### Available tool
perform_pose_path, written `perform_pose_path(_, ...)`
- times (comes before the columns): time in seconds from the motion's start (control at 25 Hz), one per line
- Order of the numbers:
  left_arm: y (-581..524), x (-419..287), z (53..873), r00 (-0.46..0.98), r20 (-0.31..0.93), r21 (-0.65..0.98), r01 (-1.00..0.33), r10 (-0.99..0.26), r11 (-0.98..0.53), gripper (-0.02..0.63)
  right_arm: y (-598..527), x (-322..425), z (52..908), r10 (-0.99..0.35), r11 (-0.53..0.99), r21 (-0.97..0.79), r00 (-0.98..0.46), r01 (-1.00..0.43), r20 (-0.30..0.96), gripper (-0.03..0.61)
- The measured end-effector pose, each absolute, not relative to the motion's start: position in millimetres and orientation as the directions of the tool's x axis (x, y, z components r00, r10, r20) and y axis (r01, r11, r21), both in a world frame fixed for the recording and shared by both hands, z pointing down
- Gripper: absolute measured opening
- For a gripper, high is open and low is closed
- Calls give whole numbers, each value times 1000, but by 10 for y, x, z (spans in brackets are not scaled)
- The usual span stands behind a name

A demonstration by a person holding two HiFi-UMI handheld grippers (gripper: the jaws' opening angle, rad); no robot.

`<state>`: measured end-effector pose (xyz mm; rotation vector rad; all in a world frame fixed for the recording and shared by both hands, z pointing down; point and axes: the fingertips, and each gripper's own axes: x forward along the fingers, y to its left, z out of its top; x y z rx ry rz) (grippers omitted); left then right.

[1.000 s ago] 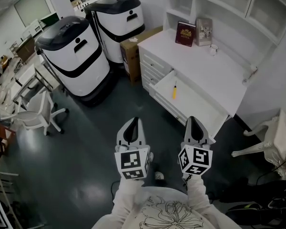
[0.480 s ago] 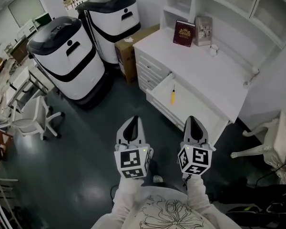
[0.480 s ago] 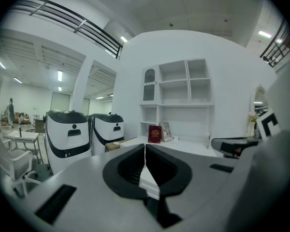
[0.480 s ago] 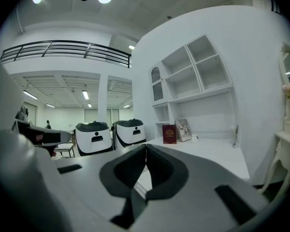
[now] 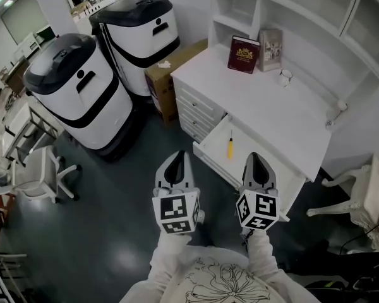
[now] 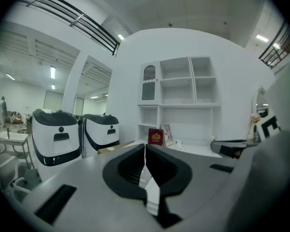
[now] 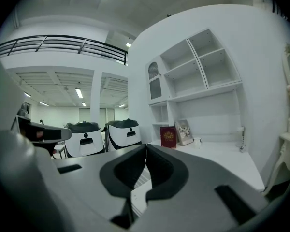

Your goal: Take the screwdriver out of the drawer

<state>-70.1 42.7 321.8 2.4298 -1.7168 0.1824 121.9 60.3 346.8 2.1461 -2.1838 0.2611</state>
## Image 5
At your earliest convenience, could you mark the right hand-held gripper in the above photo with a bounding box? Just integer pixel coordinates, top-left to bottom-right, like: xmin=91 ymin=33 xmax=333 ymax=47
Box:
xmin=235 ymin=152 xmax=291 ymax=232

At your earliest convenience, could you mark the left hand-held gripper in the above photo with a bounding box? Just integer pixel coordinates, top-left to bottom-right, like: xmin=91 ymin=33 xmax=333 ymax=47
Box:
xmin=151 ymin=150 xmax=206 ymax=235

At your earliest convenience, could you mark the white drawer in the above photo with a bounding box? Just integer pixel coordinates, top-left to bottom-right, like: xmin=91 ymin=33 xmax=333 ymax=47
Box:
xmin=193 ymin=113 xmax=310 ymax=216

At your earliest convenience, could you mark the yellow-handled screwdriver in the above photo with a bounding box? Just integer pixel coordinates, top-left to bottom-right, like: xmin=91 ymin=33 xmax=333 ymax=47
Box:
xmin=227 ymin=129 xmax=235 ymax=160

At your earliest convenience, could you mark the person's right forearm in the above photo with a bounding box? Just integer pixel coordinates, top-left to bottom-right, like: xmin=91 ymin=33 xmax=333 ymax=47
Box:
xmin=244 ymin=227 xmax=307 ymax=303

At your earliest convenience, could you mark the person's left forearm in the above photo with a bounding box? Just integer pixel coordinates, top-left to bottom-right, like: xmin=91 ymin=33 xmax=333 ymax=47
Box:
xmin=119 ymin=230 xmax=195 ymax=303

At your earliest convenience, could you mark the white desk with drawers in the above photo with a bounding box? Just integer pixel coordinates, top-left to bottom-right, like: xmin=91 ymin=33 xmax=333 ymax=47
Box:
xmin=170 ymin=42 xmax=335 ymax=182

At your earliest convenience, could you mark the brown cardboard box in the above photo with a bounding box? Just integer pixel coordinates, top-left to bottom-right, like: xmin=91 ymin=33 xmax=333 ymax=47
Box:
xmin=144 ymin=38 xmax=209 ymax=127

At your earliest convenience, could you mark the white enamel mug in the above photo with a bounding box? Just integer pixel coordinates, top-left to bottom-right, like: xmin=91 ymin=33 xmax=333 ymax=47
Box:
xmin=278 ymin=68 xmax=293 ymax=89

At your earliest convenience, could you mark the small white desk ornament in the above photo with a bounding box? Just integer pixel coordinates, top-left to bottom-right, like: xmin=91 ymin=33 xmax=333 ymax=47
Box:
xmin=325 ymin=99 xmax=349 ymax=128

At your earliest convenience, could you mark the white ornate chair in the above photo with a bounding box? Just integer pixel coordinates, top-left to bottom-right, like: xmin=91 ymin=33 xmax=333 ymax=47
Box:
xmin=305 ymin=154 xmax=379 ymax=253

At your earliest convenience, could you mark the person's white printed shirt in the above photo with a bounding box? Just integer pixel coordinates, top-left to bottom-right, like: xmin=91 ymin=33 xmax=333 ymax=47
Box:
xmin=173 ymin=246 xmax=291 ymax=303

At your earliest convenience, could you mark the white and black robot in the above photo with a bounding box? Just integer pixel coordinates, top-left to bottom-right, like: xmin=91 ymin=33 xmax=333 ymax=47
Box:
xmin=22 ymin=32 xmax=135 ymax=164
xmin=88 ymin=0 xmax=182 ymax=98

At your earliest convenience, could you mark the dark red book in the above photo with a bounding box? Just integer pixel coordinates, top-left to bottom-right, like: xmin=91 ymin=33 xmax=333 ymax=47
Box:
xmin=227 ymin=35 xmax=261 ymax=74

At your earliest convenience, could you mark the grey book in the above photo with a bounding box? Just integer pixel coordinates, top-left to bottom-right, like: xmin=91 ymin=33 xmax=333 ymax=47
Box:
xmin=257 ymin=28 xmax=284 ymax=73

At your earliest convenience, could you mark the white swivel chair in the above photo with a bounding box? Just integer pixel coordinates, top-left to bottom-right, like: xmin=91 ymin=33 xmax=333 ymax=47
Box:
xmin=0 ymin=145 xmax=83 ymax=205

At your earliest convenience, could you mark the white shelf hutch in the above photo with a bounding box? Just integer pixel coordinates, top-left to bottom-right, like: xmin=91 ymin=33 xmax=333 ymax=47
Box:
xmin=207 ymin=0 xmax=379 ymax=82

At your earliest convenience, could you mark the white metal frame table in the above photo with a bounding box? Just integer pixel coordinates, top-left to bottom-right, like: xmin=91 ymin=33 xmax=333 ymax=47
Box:
xmin=1 ymin=100 xmax=64 ymax=164

